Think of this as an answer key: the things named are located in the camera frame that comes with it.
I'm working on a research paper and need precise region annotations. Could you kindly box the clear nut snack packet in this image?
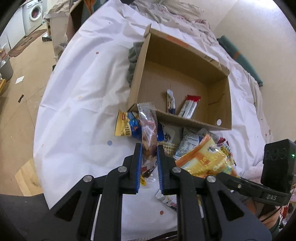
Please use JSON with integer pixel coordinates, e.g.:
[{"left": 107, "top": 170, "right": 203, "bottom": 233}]
[{"left": 137, "top": 102, "right": 158, "bottom": 178}]

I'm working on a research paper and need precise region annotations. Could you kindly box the orange yellow chip bag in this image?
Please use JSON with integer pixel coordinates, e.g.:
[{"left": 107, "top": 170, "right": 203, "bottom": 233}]
[{"left": 176, "top": 135, "right": 238, "bottom": 178}]

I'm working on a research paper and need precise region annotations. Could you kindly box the white blue snack bag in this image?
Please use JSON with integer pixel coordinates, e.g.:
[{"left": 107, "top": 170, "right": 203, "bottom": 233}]
[{"left": 174, "top": 128, "right": 203, "bottom": 160}]

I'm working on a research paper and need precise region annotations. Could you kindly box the white printed bed sheet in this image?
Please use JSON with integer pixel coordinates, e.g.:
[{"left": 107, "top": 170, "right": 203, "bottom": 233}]
[{"left": 33, "top": 0, "right": 275, "bottom": 240}]

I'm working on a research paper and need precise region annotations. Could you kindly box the red white snack bar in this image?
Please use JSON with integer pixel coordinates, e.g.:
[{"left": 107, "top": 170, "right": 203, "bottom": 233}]
[{"left": 178, "top": 95, "right": 201, "bottom": 119}]

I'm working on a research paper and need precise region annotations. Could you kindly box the yellow blue snack packet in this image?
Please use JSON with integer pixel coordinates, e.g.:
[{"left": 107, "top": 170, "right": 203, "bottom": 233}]
[{"left": 114, "top": 110, "right": 142, "bottom": 140}]

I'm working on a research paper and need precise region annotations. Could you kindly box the small white blue packet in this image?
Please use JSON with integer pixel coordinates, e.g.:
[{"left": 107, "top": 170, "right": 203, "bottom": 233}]
[{"left": 166, "top": 89, "right": 176, "bottom": 114}]

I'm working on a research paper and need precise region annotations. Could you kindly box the teal orange pillow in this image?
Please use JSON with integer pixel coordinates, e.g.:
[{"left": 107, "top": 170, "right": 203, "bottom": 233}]
[{"left": 217, "top": 35, "right": 263, "bottom": 87}]

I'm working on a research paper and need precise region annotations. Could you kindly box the brown cardboard box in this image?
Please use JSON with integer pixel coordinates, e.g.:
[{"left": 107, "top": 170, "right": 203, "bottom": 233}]
[{"left": 127, "top": 26, "right": 232, "bottom": 131}]

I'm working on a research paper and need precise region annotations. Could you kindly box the dark grey cloth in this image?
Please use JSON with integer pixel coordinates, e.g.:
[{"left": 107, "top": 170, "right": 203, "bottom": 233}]
[{"left": 126, "top": 42, "right": 144, "bottom": 87}]

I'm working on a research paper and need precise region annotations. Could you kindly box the grey crumpled blanket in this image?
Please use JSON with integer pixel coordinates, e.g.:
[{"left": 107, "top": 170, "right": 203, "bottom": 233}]
[{"left": 130, "top": 1, "right": 219, "bottom": 46}]

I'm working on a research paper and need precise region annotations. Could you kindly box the white washing machine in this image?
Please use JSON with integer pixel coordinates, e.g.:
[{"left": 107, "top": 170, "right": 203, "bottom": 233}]
[{"left": 22, "top": 0, "right": 43, "bottom": 36}]

